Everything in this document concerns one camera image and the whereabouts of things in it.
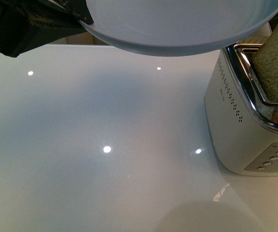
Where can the chrome two-slot toaster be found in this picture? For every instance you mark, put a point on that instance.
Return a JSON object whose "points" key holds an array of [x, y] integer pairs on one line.
{"points": [[242, 121]]}

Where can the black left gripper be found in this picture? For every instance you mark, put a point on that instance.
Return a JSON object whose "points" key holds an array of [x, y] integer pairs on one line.
{"points": [[28, 24]]}

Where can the grey-blue round plate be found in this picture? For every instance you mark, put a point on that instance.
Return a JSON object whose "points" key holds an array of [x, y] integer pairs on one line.
{"points": [[175, 28]]}

